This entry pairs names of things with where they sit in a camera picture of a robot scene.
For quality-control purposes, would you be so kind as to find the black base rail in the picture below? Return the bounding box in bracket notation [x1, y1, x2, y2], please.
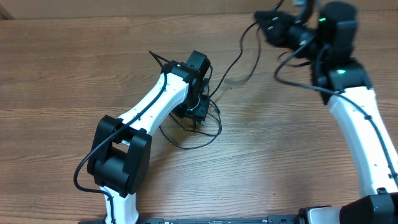
[77, 205, 343, 224]

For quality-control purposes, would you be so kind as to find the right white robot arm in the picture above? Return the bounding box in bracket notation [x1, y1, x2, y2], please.
[254, 1, 397, 223]

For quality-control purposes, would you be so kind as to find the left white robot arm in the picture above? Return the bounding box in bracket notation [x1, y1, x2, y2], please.
[87, 50, 211, 223]

